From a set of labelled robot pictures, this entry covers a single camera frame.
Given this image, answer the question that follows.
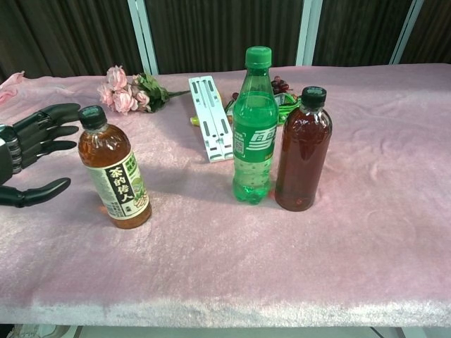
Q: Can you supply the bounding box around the white folding stand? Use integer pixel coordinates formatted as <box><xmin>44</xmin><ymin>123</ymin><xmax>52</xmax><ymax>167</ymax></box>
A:
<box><xmin>188</xmin><ymin>75</ymin><xmax>235</xmax><ymax>164</ymax></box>

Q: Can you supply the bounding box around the green snack packet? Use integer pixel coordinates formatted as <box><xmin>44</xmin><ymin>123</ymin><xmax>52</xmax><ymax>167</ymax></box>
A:
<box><xmin>225</xmin><ymin>90</ymin><xmax>304</xmax><ymax>126</ymax></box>

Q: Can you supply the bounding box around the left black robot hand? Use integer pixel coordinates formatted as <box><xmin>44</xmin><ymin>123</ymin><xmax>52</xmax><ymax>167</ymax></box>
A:
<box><xmin>0</xmin><ymin>102</ymin><xmax>82</xmax><ymax>208</ymax></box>

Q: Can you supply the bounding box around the labelled brown tea bottle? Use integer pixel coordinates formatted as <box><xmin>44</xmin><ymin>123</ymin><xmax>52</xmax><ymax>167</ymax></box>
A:
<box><xmin>77</xmin><ymin>106</ymin><xmax>153</xmax><ymax>230</ymax></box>

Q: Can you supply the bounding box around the unlabelled dark red bottle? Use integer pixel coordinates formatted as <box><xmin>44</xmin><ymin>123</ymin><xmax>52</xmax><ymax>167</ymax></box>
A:
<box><xmin>274</xmin><ymin>85</ymin><xmax>333</xmax><ymax>213</ymax></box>

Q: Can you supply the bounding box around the green soda bottle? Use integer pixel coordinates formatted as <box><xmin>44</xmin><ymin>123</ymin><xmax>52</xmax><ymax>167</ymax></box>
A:
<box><xmin>232</xmin><ymin>46</ymin><xmax>279</xmax><ymax>206</ymax></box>

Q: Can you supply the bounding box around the pink artificial flower bouquet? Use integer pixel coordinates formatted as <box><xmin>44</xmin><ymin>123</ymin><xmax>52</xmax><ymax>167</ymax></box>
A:
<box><xmin>97</xmin><ymin>65</ymin><xmax>191</xmax><ymax>116</ymax></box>

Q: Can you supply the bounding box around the dark red grape bunch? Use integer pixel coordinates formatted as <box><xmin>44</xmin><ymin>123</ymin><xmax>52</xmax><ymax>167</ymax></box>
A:
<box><xmin>269</xmin><ymin>75</ymin><xmax>290</xmax><ymax>96</ymax></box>

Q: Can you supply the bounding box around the pink plush tablecloth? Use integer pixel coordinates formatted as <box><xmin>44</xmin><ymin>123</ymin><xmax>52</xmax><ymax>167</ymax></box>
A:
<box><xmin>0</xmin><ymin>62</ymin><xmax>451</xmax><ymax>328</ymax></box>

